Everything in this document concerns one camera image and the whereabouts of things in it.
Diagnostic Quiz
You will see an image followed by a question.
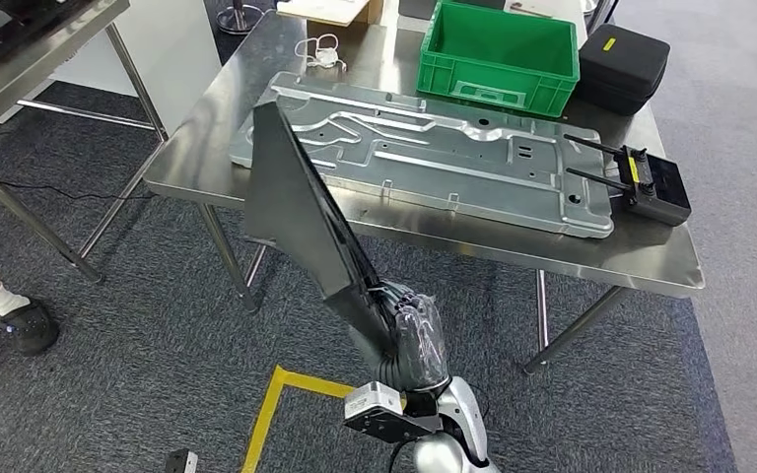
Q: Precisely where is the black plastic car trim part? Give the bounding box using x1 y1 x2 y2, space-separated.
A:
0 0 93 63
244 101 399 367

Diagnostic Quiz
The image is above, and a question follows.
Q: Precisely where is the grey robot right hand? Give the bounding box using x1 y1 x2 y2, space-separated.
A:
374 280 451 394

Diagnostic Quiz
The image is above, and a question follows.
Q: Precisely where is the white face mask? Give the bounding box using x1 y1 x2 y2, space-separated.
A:
293 34 348 72

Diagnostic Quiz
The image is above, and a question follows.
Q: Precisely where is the black zip case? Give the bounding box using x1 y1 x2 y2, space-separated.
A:
574 23 671 117

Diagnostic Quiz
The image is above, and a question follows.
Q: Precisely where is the grey laptop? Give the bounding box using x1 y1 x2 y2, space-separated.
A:
397 0 507 21

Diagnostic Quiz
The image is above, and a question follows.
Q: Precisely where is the green plastic crate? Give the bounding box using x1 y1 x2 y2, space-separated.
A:
416 0 581 120

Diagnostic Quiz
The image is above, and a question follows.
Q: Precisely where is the stamped grey metal panel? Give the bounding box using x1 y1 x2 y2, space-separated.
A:
229 71 616 240

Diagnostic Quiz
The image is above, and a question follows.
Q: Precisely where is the black camera bracket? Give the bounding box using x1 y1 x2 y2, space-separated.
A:
343 407 446 445

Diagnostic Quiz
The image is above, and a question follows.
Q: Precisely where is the black antenna remote controller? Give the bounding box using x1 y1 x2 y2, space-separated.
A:
562 133 693 229

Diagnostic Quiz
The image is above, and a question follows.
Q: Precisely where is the open cardboard box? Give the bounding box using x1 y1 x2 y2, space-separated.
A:
277 0 386 29

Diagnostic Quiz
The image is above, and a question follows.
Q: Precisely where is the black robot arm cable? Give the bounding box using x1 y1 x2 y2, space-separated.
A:
387 437 419 473

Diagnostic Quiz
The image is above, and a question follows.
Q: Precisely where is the black floor cable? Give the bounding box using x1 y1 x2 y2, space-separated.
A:
0 169 158 204

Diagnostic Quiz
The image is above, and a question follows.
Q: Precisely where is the yellow floor tape rectangle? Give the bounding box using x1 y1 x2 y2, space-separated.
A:
241 365 357 473

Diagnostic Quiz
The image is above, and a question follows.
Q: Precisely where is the steel workbench table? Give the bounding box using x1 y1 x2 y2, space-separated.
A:
143 9 707 376

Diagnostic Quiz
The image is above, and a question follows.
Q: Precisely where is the small black and white box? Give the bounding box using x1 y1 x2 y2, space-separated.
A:
164 448 198 473

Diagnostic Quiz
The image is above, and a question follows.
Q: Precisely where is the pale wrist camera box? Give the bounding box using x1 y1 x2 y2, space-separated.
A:
343 381 406 419

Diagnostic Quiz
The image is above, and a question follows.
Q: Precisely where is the person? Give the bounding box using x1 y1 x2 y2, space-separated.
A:
0 250 61 387

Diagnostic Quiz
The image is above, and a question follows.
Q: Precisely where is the grey metal workbench frame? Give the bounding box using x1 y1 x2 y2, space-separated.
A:
0 0 171 285

